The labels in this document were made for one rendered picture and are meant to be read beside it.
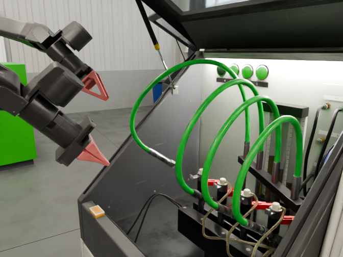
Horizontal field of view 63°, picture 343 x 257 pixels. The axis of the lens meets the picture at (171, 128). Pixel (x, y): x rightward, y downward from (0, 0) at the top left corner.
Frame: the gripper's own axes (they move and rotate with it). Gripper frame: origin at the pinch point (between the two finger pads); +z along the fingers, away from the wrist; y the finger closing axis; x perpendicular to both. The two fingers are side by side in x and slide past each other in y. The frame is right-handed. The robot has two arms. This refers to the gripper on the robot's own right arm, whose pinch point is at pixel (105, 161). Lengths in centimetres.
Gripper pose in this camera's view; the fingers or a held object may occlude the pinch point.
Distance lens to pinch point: 63.8
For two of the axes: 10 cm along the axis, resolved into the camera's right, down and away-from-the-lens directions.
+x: -3.7, -2.5, 9.0
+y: 6.6, -7.5, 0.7
